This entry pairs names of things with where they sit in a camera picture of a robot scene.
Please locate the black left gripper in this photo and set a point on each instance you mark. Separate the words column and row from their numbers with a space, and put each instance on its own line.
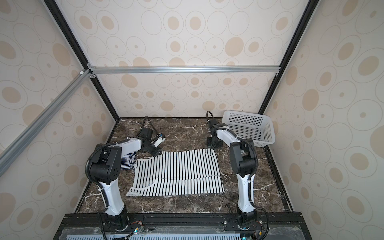
column 156, row 152

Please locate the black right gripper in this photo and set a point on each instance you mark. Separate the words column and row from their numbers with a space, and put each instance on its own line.
column 211, row 141

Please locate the blue white striped tank top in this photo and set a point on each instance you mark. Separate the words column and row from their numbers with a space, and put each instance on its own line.
column 128, row 160

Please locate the white plastic laundry basket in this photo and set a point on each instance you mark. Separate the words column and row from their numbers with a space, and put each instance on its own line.
column 257, row 127

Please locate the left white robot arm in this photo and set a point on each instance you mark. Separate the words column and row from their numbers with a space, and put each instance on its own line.
column 107, row 160

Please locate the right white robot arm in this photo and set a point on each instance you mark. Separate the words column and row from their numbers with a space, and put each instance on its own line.
column 244, row 163

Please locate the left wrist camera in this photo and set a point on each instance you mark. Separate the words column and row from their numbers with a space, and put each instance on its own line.
column 159, row 139

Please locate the back aluminium frame rail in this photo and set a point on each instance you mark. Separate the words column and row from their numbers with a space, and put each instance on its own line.
column 185, row 70

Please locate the aluminium frame rail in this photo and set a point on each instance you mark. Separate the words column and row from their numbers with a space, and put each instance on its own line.
column 185, row 70
column 25, row 138

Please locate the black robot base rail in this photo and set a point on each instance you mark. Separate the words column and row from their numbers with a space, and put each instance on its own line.
column 208, row 226

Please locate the left aluminium frame rail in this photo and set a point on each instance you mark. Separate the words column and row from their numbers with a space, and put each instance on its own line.
column 25, row 138

